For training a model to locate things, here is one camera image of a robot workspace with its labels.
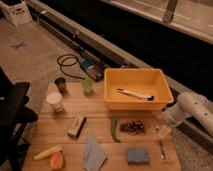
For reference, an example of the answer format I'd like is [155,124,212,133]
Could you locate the yellow plastic bin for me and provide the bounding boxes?
[104,68,174,110]

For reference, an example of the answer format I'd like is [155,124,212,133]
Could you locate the blue sponge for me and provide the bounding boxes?
[127,148,149,164]

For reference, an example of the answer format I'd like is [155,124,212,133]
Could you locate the black cable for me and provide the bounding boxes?
[56,53,87,81]

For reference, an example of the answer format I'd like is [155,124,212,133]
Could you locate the wooden block eraser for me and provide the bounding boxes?
[67,115,86,138]

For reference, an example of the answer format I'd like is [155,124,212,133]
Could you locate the black chair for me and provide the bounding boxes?
[0,67,38,171]

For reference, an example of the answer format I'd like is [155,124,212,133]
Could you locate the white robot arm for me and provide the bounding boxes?
[155,92,213,140]

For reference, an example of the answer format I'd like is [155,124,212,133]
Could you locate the orange carrot toy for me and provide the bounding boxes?
[50,152,64,170]

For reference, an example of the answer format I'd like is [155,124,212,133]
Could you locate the grey metal post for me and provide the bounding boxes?
[162,0,178,23]

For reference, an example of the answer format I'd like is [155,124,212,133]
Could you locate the silver metal fork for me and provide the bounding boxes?
[155,122,166,160]

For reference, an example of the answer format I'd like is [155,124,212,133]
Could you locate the green plastic cup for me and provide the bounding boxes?
[82,78,93,95]

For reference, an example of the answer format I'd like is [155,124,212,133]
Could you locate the white paper cup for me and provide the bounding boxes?
[46,92,63,112]

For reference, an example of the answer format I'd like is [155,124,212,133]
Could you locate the dark grape bunch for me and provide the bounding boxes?
[120,120,145,135]

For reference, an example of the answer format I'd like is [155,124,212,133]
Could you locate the yellow banana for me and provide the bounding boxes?
[32,145,62,160]

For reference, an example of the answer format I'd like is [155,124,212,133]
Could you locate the grey folded cloth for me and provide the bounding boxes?
[83,134,107,171]

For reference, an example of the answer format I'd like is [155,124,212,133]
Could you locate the white cardboard box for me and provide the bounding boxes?
[0,0,32,26]

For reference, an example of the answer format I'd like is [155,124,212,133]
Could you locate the dark metal cup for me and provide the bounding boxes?
[55,77,66,93]

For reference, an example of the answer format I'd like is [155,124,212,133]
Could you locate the blue power box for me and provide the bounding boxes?
[80,59,103,82]

